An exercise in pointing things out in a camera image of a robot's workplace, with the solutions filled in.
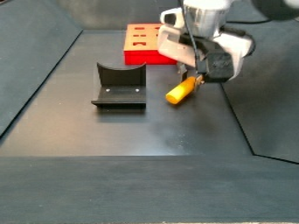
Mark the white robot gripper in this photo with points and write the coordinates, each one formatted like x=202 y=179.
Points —
x=194 y=32

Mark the yellow oval cylinder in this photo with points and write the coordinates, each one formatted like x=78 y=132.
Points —
x=180 y=91

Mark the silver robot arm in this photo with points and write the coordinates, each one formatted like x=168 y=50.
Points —
x=195 y=38

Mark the red foam shape board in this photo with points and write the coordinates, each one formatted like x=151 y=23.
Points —
x=140 y=45

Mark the black cradle fixture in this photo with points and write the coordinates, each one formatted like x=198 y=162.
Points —
x=122 y=87

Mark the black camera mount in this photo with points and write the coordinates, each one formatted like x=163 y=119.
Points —
x=215 y=67

